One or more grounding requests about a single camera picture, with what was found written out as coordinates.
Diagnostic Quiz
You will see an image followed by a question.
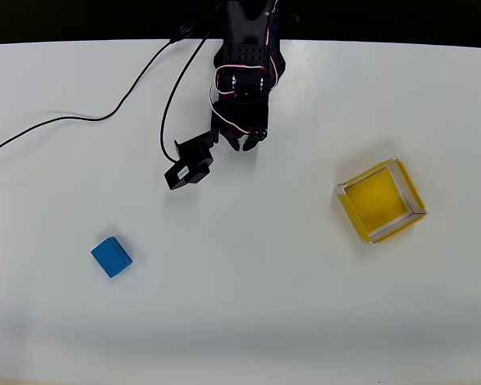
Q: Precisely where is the yellow cardboard box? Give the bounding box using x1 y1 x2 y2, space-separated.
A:
336 157 428 246

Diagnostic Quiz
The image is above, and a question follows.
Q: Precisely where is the black webcam cable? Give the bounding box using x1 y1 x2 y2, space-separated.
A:
0 3 225 164

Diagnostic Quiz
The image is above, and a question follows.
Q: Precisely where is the blue cube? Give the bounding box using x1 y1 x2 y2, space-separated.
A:
90 236 134 280

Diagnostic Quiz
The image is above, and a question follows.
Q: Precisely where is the black webcam on bracket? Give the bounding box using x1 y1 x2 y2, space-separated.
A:
163 129 220 191

